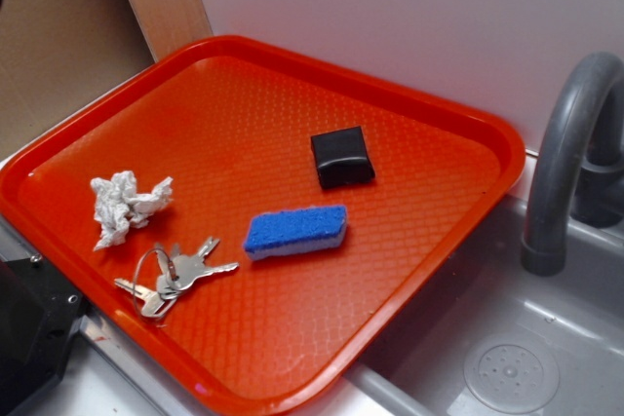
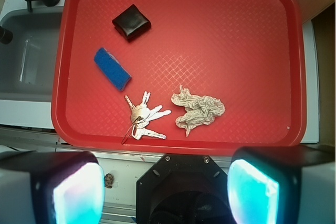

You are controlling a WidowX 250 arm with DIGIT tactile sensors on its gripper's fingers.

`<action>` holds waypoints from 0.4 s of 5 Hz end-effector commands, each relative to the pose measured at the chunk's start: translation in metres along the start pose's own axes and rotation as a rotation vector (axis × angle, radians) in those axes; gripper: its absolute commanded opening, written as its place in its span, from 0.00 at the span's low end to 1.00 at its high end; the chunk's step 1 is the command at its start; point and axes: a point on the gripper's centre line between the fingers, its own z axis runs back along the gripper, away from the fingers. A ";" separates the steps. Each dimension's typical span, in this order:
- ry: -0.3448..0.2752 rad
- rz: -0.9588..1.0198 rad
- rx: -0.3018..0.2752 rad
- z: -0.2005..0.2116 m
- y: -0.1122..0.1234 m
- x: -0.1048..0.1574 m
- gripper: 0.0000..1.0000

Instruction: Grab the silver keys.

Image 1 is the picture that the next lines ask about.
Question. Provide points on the silver key bunch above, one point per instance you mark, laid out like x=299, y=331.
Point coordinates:
x=178, y=274

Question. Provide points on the orange plastic tray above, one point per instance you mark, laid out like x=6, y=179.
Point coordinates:
x=230, y=120

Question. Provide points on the grey plastic faucet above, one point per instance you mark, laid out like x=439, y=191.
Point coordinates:
x=579, y=170

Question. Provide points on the black rectangular box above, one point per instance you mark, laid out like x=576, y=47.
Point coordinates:
x=341, y=158

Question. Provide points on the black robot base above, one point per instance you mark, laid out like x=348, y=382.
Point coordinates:
x=41, y=312

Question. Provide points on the crumpled white paper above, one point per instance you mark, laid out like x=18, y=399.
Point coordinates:
x=119, y=207

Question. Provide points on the grey toy sink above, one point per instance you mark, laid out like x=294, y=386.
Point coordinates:
x=486, y=337

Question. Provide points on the blue sponge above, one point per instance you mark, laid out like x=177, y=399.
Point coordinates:
x=297, y=231

